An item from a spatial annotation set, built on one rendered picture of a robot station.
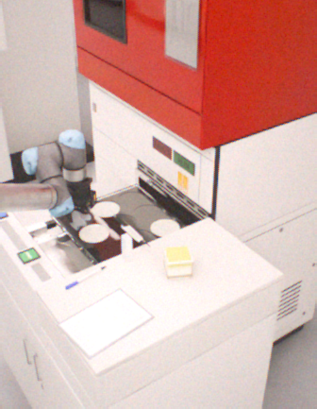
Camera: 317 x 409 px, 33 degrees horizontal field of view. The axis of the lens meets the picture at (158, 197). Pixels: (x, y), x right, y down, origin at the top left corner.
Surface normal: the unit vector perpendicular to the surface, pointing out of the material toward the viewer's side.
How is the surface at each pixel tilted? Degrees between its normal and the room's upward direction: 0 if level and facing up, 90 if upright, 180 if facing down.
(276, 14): 90
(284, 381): 0
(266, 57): 90
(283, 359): 0
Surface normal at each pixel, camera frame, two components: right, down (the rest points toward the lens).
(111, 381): 0.57, 0.45
